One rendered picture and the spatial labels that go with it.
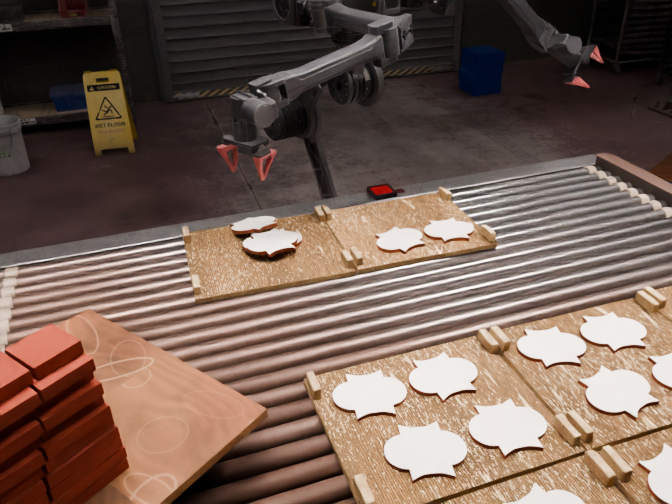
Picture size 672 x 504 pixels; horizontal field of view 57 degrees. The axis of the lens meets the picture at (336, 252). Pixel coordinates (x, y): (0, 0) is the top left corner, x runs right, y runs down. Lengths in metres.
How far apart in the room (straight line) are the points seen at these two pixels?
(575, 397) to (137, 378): 0.82
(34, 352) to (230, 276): 0.80
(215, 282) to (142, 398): 0.53
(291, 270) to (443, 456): 0.69
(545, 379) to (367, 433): 0.39
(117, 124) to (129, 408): 4.14
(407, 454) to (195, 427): 0.36
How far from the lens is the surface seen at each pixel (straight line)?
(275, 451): 1.18
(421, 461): 1.13
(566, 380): 1.35
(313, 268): 1.62
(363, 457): 1.15
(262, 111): 1.45
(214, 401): 1.11
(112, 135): 5.17
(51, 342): 0.91
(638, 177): 2.29
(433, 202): 1.97
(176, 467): 1.03
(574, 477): 1.18
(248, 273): 1.62
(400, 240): 1.73
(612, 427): 1.28
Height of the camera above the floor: 1.80
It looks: 31 degrees down
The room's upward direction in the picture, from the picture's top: 1 degrees counter-clockwise
